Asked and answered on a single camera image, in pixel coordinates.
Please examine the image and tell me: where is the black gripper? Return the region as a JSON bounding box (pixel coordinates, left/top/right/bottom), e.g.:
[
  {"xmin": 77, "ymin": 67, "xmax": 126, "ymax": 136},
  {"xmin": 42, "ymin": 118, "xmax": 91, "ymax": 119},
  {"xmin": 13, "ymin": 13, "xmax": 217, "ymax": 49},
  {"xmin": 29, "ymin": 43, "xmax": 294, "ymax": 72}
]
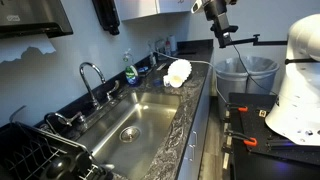
[{"xmin": 202, "ymin": 0, "xmax": 232, "ymax": 34}]

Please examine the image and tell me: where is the white paper cup stack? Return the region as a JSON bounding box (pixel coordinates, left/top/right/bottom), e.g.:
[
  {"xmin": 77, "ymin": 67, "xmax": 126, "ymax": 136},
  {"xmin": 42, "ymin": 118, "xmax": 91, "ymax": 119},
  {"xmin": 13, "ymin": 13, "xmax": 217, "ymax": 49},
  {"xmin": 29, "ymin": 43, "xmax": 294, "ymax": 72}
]
[{"xmin": 166, "ymin": 71, "xmax": 185, "ymax": 89}]

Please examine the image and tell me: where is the white paper roll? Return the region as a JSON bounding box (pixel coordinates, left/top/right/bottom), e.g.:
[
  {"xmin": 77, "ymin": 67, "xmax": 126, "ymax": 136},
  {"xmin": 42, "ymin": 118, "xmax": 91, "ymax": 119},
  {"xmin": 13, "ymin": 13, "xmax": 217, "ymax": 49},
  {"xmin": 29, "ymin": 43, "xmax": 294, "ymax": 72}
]
[{"xmin": 168, "ymin": 34, "xmax": 178, "ymax": 53}]

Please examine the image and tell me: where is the gray trash bin with liner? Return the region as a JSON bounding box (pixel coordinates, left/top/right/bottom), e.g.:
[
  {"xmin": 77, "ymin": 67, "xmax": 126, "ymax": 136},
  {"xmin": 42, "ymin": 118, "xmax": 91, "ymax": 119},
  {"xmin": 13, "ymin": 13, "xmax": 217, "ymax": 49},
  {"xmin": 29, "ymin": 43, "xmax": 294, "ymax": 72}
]
[{"xmin": 214, "ymin": 55, "xmax": 280, "ymax": 121}]

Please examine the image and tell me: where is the red label bottle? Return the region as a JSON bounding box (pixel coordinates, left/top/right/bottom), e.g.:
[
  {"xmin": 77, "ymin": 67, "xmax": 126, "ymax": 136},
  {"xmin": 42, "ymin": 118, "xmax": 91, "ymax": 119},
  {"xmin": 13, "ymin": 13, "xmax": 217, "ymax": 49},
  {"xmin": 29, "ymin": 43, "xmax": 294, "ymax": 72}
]
[{"xmin": 164, "ymin": 38, "xmax": 172, "ymax": 57}]

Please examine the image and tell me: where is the clear plastic container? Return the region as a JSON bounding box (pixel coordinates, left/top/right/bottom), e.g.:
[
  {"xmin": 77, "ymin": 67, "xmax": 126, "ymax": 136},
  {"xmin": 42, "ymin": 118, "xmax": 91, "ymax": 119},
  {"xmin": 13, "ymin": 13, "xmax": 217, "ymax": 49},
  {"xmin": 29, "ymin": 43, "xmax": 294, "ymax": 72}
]
[{"xmin": 154, "ymin": 38, "xmax": 166, "ymax": 60}]

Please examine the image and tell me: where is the small clear bottle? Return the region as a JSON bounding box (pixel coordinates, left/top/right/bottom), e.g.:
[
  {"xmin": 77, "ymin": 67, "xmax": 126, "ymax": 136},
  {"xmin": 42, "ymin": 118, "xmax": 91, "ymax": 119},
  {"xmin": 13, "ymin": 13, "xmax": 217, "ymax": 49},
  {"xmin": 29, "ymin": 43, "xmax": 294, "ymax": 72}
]
[{"xmin": 148, "ymin": 41, "xmax": 158, "ymax": 67}]

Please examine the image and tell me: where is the small white bottle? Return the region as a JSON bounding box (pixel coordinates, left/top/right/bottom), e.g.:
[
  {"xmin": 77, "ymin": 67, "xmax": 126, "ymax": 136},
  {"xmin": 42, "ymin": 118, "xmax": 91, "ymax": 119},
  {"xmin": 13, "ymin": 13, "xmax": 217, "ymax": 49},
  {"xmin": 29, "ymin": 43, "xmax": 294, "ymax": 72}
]
[{"xmin": 162, "ymin": 74, "xmax": 171, "ymax": 88}]

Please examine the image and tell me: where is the blue lid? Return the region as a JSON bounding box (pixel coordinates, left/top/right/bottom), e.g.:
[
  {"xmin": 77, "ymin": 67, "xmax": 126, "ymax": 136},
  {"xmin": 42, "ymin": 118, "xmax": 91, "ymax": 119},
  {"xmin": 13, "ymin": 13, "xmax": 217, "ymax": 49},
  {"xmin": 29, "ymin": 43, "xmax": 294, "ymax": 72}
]
[{"xmin": 152, "ymin": 78, "xmax": 164, "ymax": 88}]

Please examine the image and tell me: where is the green dish soap bottle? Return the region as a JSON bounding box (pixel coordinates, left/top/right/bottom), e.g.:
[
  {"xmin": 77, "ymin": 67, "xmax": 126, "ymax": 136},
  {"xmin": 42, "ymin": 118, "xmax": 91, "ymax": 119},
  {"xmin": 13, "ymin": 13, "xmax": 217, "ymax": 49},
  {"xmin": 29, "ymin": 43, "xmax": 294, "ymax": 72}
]
[{"xmin": 122, "ymin": 48, "xmax": 140, "ymax": 87}]

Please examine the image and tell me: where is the gray base cabinet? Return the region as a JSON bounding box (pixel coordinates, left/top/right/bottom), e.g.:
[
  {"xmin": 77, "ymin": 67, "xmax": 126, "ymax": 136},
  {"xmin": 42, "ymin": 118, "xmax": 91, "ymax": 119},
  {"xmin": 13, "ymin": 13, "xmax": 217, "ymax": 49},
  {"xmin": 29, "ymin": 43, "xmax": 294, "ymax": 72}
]
[{"xmin": 176, "ymin": 63, "xmax": 215, "ymax": 180}]

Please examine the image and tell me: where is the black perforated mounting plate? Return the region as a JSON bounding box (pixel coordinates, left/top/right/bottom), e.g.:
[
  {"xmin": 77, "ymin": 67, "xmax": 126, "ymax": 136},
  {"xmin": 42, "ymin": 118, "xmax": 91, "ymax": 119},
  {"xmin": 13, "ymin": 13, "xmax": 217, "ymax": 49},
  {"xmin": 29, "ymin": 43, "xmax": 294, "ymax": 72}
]
[{"xmin": 229, "ymin": 106, "xmax": 320, "ymax": 167}]

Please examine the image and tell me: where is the stainless steel sink basin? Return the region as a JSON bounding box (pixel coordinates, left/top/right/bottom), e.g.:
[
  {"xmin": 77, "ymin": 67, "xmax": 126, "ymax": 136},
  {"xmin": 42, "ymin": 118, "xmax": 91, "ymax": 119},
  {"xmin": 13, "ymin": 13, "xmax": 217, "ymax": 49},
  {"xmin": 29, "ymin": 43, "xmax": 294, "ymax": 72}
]
[{"xmin": 77, "ymin": 91, "xmax": 181, "ymax": 180}]

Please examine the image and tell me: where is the metal sink drain strainer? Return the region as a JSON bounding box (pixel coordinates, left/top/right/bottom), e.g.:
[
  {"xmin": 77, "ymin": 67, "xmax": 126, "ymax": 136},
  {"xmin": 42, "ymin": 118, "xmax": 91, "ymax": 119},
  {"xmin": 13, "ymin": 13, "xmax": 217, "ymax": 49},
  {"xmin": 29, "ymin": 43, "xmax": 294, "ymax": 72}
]
[{"xmin": 118, "ymin": 125, "xmax": 142, "ymax": 144}]

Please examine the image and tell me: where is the chrome sink faucet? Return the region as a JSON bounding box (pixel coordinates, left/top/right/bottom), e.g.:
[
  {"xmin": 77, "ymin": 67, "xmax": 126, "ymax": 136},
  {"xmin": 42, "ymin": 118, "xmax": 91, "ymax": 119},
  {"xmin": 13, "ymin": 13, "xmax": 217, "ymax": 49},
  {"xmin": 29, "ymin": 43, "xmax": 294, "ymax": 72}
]
[{"xmin": 78, "ymin": 61, "xmax": 107, "ymax": 111}]

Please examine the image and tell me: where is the black robot table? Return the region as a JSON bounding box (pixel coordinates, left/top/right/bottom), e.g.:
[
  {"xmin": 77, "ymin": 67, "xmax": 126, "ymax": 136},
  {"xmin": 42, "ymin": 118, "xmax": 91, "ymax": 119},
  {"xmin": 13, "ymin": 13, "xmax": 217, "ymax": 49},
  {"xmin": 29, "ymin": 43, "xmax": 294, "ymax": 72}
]
[{"xmin": 227, "ymin": 92, "xmax": 320, "ymax": 180}]

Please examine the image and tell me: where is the chrome sink side sprayer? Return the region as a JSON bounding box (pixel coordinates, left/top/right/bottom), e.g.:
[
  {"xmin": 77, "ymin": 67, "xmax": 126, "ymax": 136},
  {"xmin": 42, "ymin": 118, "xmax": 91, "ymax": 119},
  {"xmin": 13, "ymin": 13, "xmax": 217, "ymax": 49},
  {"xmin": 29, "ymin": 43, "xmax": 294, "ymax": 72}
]
[{"xmin": 44, "ymin": 111, "xmax": 88, "ymax": 132}]

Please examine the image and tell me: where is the black paper towel dispenser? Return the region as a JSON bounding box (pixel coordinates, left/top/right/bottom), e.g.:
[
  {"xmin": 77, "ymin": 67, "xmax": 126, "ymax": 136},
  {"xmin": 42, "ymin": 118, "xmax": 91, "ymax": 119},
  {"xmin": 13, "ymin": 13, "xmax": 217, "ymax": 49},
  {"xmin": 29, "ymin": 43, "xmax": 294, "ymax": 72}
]
[{"xmin": 0, "ymin": 0, "xmax": 74, "ymax": 39}]

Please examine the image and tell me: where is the white paper towel sheet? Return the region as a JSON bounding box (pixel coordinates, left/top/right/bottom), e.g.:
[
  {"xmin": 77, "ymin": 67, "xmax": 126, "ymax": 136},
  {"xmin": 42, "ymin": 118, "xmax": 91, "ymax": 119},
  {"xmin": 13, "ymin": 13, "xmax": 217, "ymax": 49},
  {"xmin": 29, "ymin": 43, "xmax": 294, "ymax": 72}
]
[{"xmin": 0, "ymin": 33, "xmax": 57, "ymax": 64}]

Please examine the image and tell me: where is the black round pot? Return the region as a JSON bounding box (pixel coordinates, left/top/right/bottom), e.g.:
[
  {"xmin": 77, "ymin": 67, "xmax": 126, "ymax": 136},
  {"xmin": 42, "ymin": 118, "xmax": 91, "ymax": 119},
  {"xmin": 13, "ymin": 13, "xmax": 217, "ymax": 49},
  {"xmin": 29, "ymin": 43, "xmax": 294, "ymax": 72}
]
[{"xmin": 39, "ymin": 151, "xmax": 95, "ymax": 180}]

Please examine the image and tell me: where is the black external camera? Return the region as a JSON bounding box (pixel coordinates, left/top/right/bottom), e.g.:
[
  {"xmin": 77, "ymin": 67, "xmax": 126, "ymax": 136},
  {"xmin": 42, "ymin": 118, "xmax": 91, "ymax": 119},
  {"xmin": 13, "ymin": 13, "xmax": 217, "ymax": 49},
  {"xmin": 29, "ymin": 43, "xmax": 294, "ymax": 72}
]
[{"xmin": 209, "ymin": 24, "xmax": 239, "ymax": 38}]

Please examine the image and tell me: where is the white cable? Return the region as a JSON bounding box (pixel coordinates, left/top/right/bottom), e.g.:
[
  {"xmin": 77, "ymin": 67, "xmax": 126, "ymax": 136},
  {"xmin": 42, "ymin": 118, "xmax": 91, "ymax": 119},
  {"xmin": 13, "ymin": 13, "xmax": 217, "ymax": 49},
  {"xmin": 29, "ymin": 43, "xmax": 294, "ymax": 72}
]
[{"xmin": 153, "ymin": 49, "xmax": 231, "ymax": 106}]

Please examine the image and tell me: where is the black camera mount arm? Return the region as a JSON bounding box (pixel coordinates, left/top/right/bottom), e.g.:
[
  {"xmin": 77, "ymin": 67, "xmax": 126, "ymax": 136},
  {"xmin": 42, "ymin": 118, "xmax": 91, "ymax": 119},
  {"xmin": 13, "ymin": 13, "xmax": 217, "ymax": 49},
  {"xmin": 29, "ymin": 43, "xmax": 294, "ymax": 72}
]
[{"xmin": 218, "ymin": 32, "xmax": 288, "ymax": 49}]

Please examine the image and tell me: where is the black camera cable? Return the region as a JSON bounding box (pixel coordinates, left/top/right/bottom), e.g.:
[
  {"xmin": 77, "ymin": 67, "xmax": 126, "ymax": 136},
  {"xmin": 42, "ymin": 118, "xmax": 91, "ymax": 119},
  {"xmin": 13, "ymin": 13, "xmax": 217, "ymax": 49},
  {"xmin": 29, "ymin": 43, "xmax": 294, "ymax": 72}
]
[{"xmin": 231, "ymin": 44, "xmax": 278, "ymax": 96}]

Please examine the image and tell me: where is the white wall cabinet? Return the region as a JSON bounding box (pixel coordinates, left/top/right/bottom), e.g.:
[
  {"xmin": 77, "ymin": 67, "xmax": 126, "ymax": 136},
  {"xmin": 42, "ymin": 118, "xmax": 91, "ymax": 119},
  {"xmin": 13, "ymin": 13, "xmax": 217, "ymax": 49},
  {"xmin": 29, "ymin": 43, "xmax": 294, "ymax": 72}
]
[{"xmin": 114, "ymin": 0, "xmax": 196, "ymax": 22}]

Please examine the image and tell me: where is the orange handled clamp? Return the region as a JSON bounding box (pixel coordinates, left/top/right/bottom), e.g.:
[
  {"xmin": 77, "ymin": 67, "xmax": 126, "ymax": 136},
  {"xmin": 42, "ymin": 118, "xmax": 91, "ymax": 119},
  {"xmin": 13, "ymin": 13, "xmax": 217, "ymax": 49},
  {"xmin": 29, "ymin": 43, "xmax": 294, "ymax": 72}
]
[
  {"xmin": 224, "ymin": 130, "xmax": 259, "ymax": 148},
  {"xmin": 225, "ymin": 103, "xmax": 249, "ymax": 113}
]

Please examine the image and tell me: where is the black wall soap dispenser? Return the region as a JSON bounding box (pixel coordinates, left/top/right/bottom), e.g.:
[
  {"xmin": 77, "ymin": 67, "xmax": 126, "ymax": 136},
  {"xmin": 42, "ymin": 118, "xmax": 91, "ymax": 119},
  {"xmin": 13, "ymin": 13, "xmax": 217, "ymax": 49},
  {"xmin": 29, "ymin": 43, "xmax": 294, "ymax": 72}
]
[{"xmin": 91, "ymin": 0, "xmax": 121, "ymax": 36}]

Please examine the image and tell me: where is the silver cabinet door handle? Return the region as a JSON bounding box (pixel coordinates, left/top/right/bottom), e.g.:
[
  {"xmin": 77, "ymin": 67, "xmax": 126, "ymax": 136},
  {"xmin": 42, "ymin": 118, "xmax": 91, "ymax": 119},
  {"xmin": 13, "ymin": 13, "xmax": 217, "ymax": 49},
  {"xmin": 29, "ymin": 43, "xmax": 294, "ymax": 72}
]
[
  {"xmin": 185, "ymin": 143, "xmax": 196, "ymax": 163},
  {"xmin": 191, "ymin": 130, "xmax": 199, "ymax": 148}
]

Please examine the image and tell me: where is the chrome faucet handle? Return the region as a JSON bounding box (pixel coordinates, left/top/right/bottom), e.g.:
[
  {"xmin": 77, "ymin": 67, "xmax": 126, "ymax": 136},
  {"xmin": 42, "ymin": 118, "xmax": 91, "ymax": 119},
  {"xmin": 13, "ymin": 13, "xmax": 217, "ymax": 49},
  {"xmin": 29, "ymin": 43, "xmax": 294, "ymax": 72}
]
[{"xmin": 105, "ymin": 79, "xmax": 120, "ymax": 102}]

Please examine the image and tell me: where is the black wire dish rack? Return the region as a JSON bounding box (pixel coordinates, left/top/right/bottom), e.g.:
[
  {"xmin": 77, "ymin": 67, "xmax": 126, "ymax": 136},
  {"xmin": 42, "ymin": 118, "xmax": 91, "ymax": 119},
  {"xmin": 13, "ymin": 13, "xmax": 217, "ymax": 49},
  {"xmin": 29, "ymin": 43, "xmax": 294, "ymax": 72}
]
[{"xmin": 0, "ymin": 105, "xmax": 114, "ymax": 180}]

